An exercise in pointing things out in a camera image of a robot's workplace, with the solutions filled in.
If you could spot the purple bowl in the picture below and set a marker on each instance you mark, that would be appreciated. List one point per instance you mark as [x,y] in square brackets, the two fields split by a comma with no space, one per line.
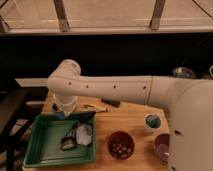
[161,147]

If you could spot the metal bowl in background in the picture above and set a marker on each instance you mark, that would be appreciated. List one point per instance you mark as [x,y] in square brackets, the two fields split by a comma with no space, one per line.
[183,72]

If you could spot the brown bowl with nuts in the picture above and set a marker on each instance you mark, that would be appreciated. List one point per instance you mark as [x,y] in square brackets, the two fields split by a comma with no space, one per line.
[120,145]

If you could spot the small black container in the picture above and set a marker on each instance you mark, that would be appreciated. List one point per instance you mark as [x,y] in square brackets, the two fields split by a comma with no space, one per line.
[68,143]

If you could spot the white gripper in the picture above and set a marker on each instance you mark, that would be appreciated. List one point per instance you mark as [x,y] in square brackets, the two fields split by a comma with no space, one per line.
[68,108]

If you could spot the white cup with teal lid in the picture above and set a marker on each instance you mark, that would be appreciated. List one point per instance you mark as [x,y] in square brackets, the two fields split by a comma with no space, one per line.
[152,122]

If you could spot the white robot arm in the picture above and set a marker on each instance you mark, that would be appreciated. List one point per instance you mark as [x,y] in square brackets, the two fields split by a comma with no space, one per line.
[187,103]

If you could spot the green plastic tray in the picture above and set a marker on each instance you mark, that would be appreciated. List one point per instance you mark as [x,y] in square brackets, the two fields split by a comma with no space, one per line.
[44,147]

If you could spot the black rectangular block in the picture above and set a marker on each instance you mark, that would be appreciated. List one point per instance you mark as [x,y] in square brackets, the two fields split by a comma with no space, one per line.
[111,102]

